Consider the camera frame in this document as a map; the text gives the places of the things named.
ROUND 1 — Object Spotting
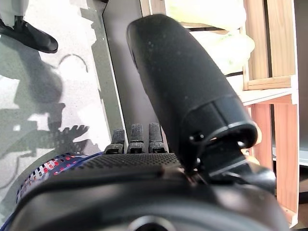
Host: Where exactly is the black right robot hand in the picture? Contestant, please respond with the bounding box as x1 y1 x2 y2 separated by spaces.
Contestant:
9 13 289 231

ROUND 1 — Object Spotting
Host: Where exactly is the green white napa cabbage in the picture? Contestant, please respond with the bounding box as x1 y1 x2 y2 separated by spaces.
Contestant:
166 0 247 27
190 30 256 75

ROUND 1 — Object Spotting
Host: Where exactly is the silver black right robot leg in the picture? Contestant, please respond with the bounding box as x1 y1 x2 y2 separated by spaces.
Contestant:
0 0 59 54

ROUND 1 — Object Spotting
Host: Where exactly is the wooden display shelf stand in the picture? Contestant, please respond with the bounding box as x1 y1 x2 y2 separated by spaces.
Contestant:
101 0 308 228

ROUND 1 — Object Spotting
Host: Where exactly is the light wooden slatted crate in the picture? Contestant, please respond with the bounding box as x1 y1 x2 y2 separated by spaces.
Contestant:
139 0 299 104

